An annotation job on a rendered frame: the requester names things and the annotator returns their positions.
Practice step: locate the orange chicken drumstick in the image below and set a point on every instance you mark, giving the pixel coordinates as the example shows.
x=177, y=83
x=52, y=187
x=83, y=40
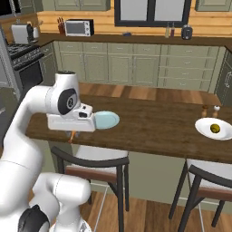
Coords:
x=72, y=137

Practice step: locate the white-topped salt shaker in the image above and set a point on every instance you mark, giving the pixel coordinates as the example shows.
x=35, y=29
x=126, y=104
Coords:
x=216, y=111

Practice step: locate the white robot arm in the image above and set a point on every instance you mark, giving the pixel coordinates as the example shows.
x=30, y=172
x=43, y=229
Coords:
x=21, y=157

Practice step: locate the green lower cupboard run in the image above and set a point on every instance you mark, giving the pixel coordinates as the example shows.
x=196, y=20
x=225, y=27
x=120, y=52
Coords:
x=136, y=65

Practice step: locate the light blue plate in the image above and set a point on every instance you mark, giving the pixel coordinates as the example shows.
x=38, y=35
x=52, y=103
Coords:
x=107, y=120

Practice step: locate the pale glass bottle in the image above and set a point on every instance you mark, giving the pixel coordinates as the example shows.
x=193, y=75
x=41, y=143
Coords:
x=167, y=30

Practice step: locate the green side cupboard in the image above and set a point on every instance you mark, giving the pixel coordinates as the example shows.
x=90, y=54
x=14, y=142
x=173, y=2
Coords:
x=225, y=80

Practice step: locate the brown knife block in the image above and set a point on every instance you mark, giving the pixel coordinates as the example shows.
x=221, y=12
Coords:
x=61, y=27

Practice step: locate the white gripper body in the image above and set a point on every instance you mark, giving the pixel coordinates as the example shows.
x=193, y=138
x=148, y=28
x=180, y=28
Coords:
x=69, y=122

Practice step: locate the white toaster oven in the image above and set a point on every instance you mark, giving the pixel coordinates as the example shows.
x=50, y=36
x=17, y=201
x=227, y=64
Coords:
x=79, y=27

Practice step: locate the green upper cupboards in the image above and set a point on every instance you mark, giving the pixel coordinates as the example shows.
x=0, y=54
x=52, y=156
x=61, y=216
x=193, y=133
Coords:
x=80, y=4
x=214, y=5

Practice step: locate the black bar stool white seat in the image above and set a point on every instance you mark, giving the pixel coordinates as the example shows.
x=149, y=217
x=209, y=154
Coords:
x=208, y=178
x=99, y=163

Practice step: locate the black framed window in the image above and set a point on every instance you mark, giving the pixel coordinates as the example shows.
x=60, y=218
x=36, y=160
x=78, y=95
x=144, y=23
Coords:
x=152, y=12

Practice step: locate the white plate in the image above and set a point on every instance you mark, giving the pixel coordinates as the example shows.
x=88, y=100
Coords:
x=205, y=128

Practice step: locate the white jar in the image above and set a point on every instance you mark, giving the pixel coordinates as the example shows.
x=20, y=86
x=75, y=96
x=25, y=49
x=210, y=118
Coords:
x=36, y=32

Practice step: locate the brown pepper shaker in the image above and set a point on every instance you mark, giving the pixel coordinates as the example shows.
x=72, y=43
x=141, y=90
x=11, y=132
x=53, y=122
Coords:
x=205, y=111

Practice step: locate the small dark blue sponge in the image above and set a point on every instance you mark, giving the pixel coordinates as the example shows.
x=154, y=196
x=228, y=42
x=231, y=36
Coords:
x=127, y=33

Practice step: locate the olive yellow lemon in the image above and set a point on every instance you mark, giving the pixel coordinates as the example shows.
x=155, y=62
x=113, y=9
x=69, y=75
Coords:
x=215, y=128

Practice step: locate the black and steel stove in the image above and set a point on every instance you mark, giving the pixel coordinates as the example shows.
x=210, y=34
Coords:
x=25, y=65

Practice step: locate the dark red bottle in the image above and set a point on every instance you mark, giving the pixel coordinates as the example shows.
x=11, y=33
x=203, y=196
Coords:
x=172, y=30

